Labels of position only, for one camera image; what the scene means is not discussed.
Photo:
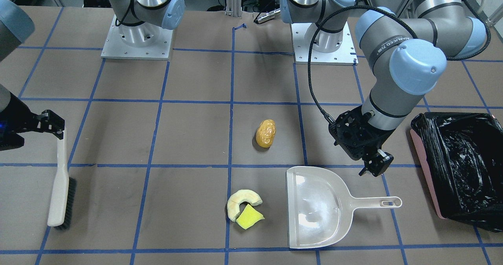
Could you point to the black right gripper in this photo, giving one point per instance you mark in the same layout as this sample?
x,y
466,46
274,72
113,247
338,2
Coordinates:
x,y
15,113

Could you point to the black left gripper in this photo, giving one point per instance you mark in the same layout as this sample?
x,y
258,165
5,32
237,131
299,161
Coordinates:
x,y
378,161

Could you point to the cream plastic dustpan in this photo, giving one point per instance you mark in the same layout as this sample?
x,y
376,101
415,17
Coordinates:
x,y
321,207

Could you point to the cream hand brush black bristles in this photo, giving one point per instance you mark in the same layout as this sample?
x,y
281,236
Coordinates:
x,y
63,189

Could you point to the yellow-brown toy potato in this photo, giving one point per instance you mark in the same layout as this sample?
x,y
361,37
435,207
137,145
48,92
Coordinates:
x,y
265,133

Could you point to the pale curved fruit peel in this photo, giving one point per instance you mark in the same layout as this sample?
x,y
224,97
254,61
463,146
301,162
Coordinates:
x,y
238,198

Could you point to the yellow-green sponge piece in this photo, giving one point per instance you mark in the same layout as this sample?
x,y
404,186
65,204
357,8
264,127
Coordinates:
x,y
249,217

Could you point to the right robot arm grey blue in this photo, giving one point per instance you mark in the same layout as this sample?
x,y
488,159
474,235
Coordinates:
x,y
17,26

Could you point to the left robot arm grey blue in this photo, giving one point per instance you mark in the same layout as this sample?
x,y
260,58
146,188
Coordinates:
x,y
406,56

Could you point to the bin with black bag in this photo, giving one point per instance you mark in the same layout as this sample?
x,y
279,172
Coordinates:
x,y
461,157

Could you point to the silver connector plug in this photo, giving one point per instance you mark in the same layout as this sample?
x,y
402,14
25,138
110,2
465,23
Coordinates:
x,y
266,17

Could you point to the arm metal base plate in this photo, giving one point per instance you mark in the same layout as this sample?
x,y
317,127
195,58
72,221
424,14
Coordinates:
x,y
328,48
145,41

